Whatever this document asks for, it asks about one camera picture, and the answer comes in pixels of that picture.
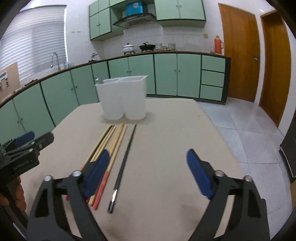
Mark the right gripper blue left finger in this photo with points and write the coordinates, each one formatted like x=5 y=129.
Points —
x=48 y=220

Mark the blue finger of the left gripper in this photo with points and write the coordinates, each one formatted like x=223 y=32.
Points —
x=18 y=142

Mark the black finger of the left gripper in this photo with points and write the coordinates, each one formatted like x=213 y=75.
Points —
x=37 y=143

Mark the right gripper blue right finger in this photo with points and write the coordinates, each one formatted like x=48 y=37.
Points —
x=248 y=218

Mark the bamboo chopstick red floral end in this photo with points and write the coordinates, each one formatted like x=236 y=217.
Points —
x=97 y=145

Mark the plain bamboo chopstick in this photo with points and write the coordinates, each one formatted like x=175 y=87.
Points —
x=102 y=181

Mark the bamboo chopstick orange floral end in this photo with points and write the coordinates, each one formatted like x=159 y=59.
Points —
x=102 y=145

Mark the bamboo chopstick red handle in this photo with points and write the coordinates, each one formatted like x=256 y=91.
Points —
x=108 y=171

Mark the person's left hand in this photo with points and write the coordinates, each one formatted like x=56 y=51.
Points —
x=18 y=196

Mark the cardboard box with label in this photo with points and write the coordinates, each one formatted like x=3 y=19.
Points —
x=10 y=81

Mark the black appliance on floor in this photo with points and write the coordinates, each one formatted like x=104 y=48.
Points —
x=288 y=149

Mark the beige table mat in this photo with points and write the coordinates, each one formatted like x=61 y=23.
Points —
x=158 y=198

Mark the white window blinds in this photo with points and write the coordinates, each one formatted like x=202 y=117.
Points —
x=35 y=40

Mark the white two-compartment utensil holder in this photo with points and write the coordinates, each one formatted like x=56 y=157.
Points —
x=123 y=97

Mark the white cooking pot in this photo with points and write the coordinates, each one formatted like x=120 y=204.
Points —
x=128 y=49

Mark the black wok with lid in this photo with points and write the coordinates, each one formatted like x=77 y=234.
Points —
x=147 y=47

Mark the black range hood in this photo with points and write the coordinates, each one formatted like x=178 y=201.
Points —
x=135 y=20

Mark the blue box above hood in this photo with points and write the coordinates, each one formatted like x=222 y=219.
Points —
x=134 y=8

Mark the orange thermos flask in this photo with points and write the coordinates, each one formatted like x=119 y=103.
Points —
x=218 y=45

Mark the wooden door with handle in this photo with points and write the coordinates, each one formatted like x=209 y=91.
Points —
x=241 y=44

